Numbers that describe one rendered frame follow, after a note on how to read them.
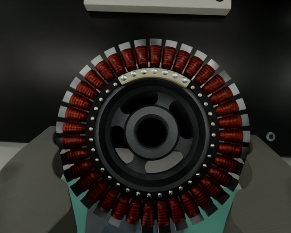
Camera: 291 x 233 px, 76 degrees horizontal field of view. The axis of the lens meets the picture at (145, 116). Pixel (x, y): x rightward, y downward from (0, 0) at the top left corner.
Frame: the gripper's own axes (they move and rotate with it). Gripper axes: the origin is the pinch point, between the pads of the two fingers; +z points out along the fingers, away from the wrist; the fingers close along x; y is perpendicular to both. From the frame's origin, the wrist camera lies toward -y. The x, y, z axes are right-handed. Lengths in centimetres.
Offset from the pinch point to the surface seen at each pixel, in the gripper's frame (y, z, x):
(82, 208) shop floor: 79, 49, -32
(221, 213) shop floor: 78, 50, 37
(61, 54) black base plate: -2.7, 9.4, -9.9
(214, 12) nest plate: -7.1, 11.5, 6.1
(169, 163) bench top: 7.9, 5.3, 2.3
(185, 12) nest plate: -7.1, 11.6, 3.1
